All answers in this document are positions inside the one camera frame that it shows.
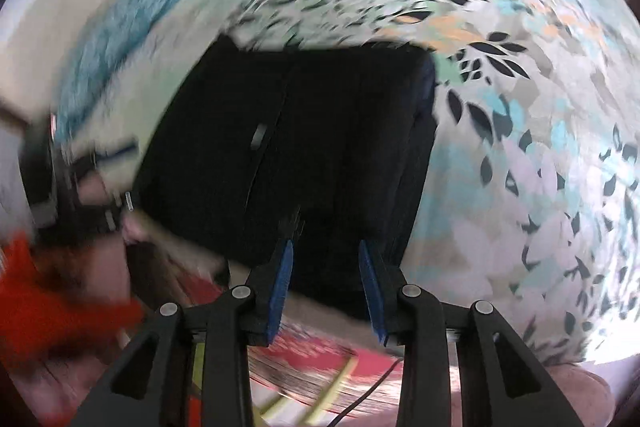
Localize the person's leg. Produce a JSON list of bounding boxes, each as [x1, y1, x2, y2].
[[545, 362, 615, 427]]

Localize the person's left forearm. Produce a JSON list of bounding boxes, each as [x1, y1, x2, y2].
[[0, 232, 148, 360]]

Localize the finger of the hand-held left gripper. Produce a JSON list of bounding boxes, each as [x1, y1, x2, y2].
[[94, 138, 139, 164]]

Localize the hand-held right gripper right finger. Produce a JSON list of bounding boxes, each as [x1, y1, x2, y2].
[[358, 240, 586, 427]]

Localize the leaf print bedsheet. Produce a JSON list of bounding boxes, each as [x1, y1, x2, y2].
[[55, 0, 640, 365]]

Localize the red patterned mat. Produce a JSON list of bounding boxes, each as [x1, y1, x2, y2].
[[175, 267, 416, 427]]

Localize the person's left hand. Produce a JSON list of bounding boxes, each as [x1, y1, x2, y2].
[[77, 179, 153, 305]]

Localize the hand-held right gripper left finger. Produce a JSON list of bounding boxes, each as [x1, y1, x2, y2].
[[70, 239, 295, 427]]

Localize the black pants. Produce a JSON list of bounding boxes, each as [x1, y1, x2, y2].
[[132, 34, 440, 323]]

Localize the black cable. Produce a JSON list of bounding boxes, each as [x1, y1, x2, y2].
[[327, 357, 407, 427]]

